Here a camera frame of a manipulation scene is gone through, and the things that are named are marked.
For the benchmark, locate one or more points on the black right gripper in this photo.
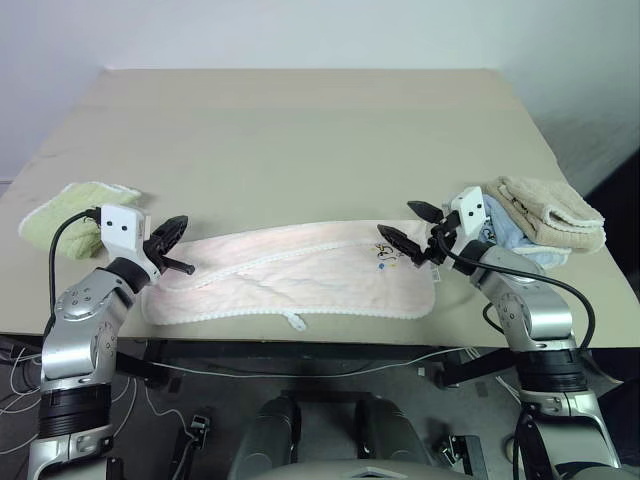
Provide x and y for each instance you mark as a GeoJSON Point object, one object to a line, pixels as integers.
{"type": "Point", "coordinates": [442, 234]}

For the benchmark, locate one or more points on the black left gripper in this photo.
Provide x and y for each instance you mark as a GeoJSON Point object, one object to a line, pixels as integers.
{"type": "Point", "coordinates": [155, 249]}

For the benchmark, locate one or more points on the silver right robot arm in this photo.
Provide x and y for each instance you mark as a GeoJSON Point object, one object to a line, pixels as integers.
{"type": "Point", "coordinates": [540, 310]}

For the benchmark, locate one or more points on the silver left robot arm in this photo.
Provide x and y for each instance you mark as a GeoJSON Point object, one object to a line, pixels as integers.
{"type": "Point", "coordinates": [75, 325]}

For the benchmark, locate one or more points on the folded light blue towel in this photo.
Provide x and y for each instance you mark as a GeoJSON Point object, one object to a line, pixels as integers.
{"type": "Point", "coordinates": [500, 222]}

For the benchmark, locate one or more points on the folded green towel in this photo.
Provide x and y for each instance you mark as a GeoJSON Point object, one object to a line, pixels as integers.
{"type": "Point", "coordinates": [65, 210]}

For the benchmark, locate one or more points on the pink towel with embroidery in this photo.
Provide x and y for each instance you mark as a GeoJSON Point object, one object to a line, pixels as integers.
{"type": "Point", "coordinates": [300, 270]}

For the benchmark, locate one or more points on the folded beige towel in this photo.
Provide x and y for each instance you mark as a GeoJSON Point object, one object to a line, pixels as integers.
{"type": "Point", "coordinates": [545, 200]}

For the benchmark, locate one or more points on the black floor clamp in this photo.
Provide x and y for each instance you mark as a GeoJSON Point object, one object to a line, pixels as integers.
{"type": "Point", "coordinates": [457, 449]}
{"type": "Point", "coordinates": [199, 425]}

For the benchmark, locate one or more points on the dark grey rounded shape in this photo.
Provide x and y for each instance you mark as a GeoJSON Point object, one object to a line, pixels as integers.
{"type": "Point", "coordinates": [270, 430]}
{"type": "Point", "coordinates": [390, 430]}

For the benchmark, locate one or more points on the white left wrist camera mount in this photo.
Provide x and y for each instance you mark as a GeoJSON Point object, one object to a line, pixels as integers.
{"type": "Point", "coordinates": [121, 227]}

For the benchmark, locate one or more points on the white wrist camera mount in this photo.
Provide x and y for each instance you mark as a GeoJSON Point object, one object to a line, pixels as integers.
{"type": "Point", "coordinates": [121, 227]}
{"type": "Point", "coordinates": [470, 210]}

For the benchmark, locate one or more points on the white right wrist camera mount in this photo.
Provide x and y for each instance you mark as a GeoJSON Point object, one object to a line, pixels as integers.
{"type": "Point", "coordinates": [470, 210]}

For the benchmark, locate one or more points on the black table frame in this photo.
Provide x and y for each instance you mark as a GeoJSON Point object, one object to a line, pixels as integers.
{"type": "Point", "coordinates": [300, 350]}

